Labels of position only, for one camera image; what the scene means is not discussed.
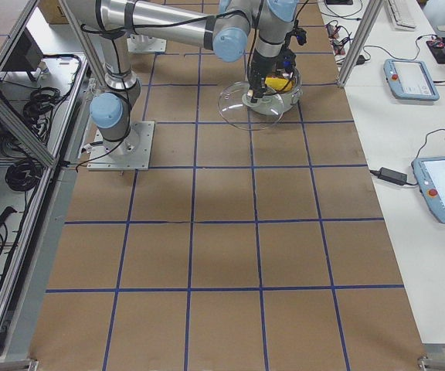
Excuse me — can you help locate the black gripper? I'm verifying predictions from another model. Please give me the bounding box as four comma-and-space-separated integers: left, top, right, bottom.
278, 48, 296, 73
248, 50, 277, 103

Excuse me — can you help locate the black power adapter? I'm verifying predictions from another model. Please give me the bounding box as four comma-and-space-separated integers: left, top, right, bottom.
378, 167, 407, 186

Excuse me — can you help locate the white keyboard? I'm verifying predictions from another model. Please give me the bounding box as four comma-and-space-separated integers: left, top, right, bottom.
384, 0, 416, 31

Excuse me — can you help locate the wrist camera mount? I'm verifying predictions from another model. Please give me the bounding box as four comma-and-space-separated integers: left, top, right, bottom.
293, 27, 307, 46

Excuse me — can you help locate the aluminium frame post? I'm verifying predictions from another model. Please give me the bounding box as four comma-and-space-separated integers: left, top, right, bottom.
338, 0, 383, 88

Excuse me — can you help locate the brown paper table cover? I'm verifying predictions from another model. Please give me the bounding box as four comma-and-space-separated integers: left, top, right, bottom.
30, 2, 423, 370

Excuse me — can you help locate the glass pot lid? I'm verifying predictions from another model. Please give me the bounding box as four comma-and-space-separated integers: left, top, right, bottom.
218, 81, 284, 131

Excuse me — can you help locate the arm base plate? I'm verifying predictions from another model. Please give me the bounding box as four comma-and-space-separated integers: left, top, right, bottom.
86, 121, 155, 171
127, 34, 167, 54

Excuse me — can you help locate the yellow corn cob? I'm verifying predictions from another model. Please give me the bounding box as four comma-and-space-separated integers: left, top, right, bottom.
265, 77, 294, 92

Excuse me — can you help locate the far teach pendant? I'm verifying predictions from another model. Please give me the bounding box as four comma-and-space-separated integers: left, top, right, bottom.
383, 59, 440, 102

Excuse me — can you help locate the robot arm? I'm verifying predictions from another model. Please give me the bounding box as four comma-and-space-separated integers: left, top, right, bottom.
212, 1, 297, 74
61, 1, 296, 160

